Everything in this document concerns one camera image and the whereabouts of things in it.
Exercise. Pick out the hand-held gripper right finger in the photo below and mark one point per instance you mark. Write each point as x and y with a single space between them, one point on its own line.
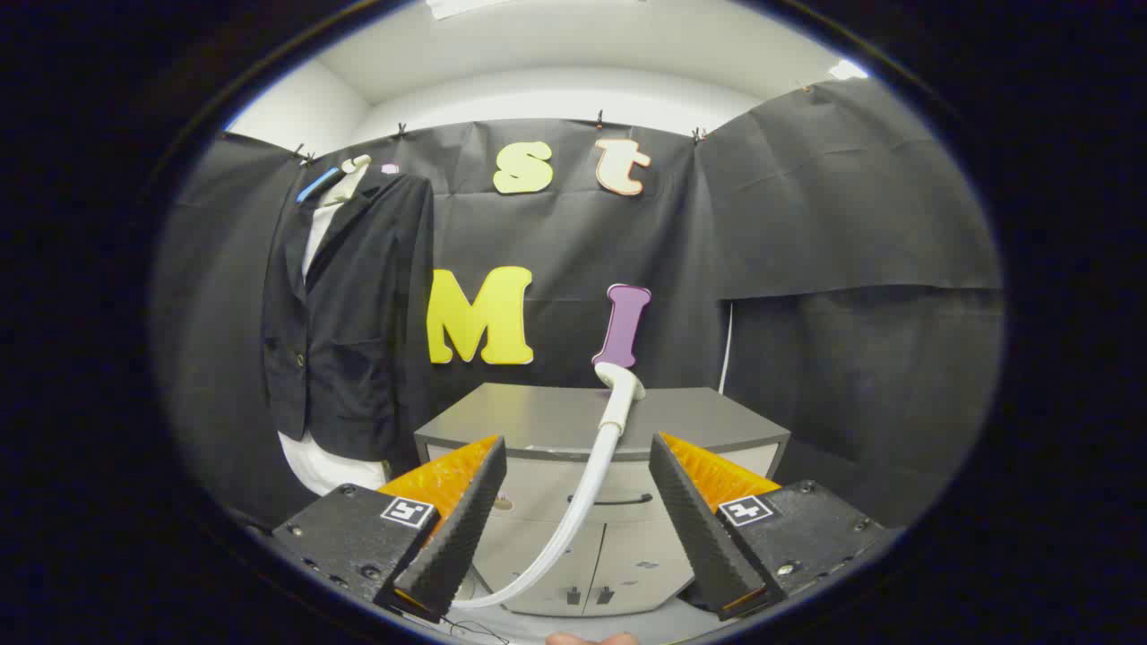
699 528

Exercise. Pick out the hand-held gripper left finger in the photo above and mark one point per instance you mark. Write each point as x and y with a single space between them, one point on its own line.
457 537

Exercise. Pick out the white garment steamer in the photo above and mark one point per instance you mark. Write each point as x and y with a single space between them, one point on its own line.
609 430

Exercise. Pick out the white shirt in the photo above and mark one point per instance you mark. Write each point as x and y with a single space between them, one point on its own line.
314 466

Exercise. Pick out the black suit jacket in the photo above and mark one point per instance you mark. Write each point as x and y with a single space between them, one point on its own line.
358 340

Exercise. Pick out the white clothes hanger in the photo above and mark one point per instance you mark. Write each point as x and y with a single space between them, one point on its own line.
345 186

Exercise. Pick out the grey cabinet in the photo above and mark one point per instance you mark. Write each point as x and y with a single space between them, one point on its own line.
538 417

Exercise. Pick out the black backdrop cloth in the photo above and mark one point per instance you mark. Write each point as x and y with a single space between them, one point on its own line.
806 224

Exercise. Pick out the ceiling light panel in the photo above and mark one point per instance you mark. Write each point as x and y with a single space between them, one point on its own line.
847 70

